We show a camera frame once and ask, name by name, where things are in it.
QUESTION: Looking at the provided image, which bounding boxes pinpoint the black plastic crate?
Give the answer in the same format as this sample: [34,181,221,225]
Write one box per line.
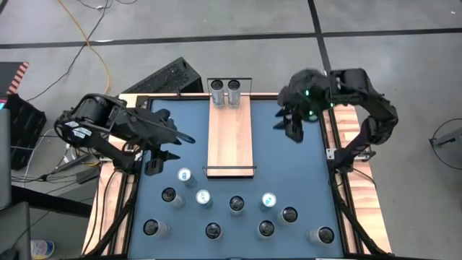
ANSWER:
[5,92,48,171]

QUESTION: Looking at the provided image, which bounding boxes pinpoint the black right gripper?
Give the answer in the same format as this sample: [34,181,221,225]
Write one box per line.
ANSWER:
[273,69,331,144]

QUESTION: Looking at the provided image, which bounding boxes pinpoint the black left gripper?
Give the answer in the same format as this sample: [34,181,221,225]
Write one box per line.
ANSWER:
[142,110,196,176]

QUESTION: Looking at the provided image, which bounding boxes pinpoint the black power adapter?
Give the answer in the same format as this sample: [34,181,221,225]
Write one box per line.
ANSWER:
[74,168,101,184]

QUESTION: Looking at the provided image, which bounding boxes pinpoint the black wire floor stand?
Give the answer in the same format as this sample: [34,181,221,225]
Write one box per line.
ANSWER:
[428,117,462,171]

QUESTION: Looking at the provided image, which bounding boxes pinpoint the black table frame rails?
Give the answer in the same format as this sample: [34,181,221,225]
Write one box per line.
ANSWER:
[108,92,364,260]

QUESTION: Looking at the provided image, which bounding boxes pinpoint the white Celsius Arctic Vibe can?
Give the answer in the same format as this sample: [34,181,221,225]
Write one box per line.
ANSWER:
[256,220,276,240]
[210,79,226,110]
[227,79,242,109]

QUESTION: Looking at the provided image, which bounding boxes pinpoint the blue silver Red Bull can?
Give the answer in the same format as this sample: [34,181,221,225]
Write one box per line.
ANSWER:
[195,188,214,209]
[176,167,199,189]
[258,191,278,212]

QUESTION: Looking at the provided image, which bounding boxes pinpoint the orange black striped board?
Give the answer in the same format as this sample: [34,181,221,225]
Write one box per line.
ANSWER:
[0,61,30,95]

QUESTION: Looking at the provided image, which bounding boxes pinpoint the wooden shelf black metal frame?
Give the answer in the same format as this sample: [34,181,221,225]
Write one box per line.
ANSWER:
[202,77,257,180]

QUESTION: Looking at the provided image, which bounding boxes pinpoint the grey panel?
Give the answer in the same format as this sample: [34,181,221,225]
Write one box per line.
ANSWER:
[0,108,12,210]

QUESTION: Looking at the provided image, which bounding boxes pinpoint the black floor cable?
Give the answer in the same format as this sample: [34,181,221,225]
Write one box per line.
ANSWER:
[25,0,140,103]

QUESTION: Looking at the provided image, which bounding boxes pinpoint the white Celsius Peach Vibe can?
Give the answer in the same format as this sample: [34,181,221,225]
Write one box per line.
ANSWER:
[228,195,245,217]
[160,186,186,209]
[142,218,170,238]

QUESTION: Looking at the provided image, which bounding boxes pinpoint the yellow floor cable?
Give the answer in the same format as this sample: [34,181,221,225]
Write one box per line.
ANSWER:
[57,0,111,97]

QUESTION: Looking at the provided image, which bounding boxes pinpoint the white blue yellow container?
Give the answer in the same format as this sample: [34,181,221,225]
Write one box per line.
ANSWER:
[30,239,56,260]

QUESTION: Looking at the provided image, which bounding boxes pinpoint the white Celsius can yellow band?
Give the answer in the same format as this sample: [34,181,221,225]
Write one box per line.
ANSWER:
[204,222,224,242]

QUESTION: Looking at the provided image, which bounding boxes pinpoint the blue table mat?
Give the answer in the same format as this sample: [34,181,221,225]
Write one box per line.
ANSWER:
[128,99,346,259]

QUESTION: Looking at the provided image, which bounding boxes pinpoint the black diagonal support strut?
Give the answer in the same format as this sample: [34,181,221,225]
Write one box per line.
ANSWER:
[330,173,389,258]
[83,173,141,258]

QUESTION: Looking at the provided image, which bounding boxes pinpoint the white Celsius can black lid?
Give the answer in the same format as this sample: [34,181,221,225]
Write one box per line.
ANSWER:
[306,225,336,246]
[276,206,299,228]

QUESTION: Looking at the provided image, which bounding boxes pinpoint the black floor beam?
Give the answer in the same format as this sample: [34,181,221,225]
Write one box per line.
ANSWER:
[10,186,93,219]

